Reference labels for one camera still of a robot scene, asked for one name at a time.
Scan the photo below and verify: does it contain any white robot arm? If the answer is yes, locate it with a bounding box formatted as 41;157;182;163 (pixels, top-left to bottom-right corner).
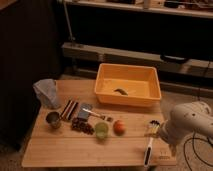
158;101;213;146

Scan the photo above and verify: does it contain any dark debris in tray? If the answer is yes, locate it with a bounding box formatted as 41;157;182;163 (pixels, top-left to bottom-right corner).
114;88;128;95

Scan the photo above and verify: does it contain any orange plastic tray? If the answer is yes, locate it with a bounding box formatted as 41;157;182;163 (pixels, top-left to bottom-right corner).
94;63;161;107

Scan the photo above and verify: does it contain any grey blue sponge block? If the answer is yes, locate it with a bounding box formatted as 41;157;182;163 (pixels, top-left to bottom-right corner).
77;103;92;121

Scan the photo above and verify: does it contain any striped brown block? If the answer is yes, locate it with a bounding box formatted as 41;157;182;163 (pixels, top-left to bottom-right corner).
61;100;78;121

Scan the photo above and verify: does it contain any orange fruit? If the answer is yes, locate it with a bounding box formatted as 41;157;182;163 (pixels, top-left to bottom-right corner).
113;120;125;135

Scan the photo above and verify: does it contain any green plastic cup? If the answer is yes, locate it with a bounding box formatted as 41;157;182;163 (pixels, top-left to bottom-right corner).
95;122;109;140

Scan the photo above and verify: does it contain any wooden folding table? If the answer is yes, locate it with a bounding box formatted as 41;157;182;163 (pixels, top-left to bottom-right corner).
21;78;178;168

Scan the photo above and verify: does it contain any small metal cup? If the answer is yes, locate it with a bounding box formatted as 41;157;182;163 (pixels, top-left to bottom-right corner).
46;112;61;129

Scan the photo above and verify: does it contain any metal shelf rack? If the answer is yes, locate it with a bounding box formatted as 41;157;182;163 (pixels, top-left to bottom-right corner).
57;0;213;77

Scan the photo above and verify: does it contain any small wooden handled brush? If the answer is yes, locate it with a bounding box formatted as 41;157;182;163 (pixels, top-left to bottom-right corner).
83;108;113;122

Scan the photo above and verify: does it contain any black floor cable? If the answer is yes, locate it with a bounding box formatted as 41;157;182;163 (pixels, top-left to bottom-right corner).
182;131;213;171

